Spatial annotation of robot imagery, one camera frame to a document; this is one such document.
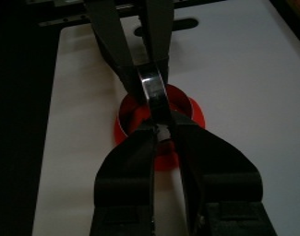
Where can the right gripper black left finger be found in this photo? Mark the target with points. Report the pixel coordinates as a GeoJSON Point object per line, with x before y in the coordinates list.
{"type": "Point", "coordinates": [123, 172]}

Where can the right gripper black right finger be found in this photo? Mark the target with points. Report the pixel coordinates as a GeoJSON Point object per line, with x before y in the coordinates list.
{"type": "Point", "coordinates": [222, 172]}

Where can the flat red dough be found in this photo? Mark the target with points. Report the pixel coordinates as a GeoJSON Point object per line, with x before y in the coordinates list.
{"type": "Point", "coordinates": [198, 116]}

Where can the white cutting board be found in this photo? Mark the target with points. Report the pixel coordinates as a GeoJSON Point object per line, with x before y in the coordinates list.
{"type": "Point", "coordinates": [239, 92]}

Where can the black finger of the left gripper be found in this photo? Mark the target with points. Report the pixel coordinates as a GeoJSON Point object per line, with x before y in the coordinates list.
{"type": "Point", "coordinates": [160, 30]}
{"type": "Point", "coordinates": [111, 37]}

